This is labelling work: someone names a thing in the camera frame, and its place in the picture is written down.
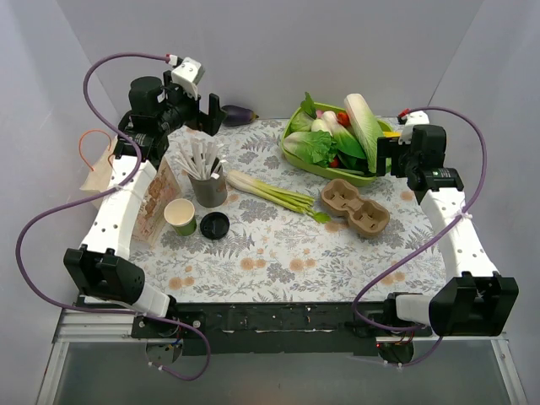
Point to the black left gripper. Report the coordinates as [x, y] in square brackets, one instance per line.
[202, 114]

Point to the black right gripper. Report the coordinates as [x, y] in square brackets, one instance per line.
[396, 153]

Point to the brown pulp cup carrier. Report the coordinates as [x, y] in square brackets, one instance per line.
[366, 216]

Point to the green paper coffee cup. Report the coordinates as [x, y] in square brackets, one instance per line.
[180, 214]

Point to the black plastic cup lid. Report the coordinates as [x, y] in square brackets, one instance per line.
[214, 226]

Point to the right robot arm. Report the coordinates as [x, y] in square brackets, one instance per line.
[476, 300]

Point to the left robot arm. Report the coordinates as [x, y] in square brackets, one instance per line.
[100, 267]

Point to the purple eggplant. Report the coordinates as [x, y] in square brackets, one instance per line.
[238, 116]

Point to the long napa cabbage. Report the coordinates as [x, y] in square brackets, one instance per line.
[365, 125]

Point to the bok choy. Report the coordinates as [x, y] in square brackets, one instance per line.
[345, 141]

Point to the green vegetable tray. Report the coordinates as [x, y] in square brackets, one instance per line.
[352, 177]

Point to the green onion bunch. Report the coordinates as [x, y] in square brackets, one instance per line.
[293, 201]

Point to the grey cup of straws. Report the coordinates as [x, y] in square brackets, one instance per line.
[203, 164]

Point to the green leafy lettuce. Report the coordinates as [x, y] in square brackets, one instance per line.
[314, 148]

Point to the floral table mat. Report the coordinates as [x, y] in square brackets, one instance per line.
[273, 254]

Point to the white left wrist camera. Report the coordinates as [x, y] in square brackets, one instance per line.
[187, 73]

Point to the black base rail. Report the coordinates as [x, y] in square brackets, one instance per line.
[274, 328]

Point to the aluminium frame rail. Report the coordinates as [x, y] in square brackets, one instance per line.
[83, 327]

